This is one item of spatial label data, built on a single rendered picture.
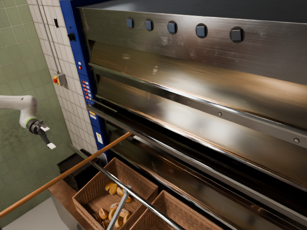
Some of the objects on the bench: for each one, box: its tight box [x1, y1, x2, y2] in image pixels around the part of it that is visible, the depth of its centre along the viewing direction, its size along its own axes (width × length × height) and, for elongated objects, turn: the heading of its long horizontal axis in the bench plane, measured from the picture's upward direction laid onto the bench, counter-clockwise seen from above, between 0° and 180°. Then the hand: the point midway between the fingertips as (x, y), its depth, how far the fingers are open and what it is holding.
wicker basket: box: [72, 157, 159, 230], centre depth 207 cm, size 49×56×28 cm
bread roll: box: [110, 183, 118, 194], centre depth 228 cm, size 10×7×6 cm
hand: (50, 138), depth 158 cm, fingers open, 13 cm apart
